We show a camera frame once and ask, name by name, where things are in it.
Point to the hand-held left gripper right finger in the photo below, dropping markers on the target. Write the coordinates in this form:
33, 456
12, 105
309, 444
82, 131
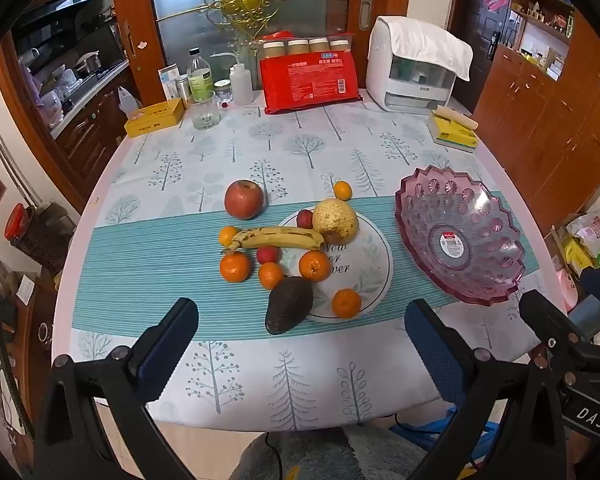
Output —
432, 350

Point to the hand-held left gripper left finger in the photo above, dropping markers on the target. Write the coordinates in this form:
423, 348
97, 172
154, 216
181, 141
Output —
172, 340

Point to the orange tangerine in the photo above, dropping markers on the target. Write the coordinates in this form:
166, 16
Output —
270, 276
235, 266
315, 265
227, 235
346, 303

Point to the dark green avocado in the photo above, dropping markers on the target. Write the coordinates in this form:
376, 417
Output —
287, 305

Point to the small red fruit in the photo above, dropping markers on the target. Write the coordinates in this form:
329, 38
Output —
305, 218
268, 255

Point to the pink glass bowl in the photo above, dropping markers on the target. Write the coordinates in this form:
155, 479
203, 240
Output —
460, 210

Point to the yellow banana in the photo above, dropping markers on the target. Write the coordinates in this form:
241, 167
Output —
280, 237

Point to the red apple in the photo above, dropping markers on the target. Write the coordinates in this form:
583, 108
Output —
244, 199

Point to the yellow pear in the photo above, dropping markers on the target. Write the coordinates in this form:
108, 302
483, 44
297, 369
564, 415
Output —
335, 220

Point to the small oval tangerine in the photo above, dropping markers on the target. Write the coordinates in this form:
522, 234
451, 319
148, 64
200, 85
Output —
342, 190

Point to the yellow bag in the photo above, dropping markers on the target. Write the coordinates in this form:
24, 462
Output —
577, 255

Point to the white plastic bag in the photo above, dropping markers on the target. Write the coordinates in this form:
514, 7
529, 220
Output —
587, 227

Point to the grey fluffy cushion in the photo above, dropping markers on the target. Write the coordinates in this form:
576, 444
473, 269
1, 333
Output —
320, 455

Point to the red lid jar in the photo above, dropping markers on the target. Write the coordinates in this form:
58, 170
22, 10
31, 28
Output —
17, 222

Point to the yellow tissue pack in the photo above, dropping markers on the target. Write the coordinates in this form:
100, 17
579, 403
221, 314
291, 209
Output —
452, 132

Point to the yellow tin box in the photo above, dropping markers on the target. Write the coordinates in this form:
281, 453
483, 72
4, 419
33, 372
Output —
155, 117

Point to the wooden kitchen cabinet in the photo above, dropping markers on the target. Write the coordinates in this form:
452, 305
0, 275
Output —
80, 132

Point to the clear glass cup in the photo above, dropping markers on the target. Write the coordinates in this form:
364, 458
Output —
205, 112

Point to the small metal can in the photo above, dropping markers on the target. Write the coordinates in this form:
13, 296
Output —
182, 87

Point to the small glass jar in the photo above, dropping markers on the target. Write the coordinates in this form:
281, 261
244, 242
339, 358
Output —
223, 92

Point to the white carton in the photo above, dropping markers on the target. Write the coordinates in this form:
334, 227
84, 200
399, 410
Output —
168, 80

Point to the white countertop appliance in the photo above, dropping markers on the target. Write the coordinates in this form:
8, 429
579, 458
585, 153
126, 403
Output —
410, 87

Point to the green label bottle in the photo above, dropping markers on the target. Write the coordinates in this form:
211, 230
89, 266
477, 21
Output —
200, 77

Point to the white squeeze bottle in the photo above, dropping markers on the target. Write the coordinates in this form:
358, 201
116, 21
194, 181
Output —
241, 85

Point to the dark entrance door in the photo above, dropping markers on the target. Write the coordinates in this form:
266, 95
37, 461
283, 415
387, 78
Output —
482, 30

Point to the steel pot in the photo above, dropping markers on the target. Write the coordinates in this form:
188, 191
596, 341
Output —
87, 62

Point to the red paper cup packet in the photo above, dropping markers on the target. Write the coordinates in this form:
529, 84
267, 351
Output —
310, 80

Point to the white cloth cover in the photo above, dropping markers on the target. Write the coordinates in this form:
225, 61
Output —
425, 42

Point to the frosted glass door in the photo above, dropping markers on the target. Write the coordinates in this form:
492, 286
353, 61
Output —
180, 5

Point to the wooden wall cabinet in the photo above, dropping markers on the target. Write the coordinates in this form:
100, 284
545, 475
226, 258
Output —
545, 125

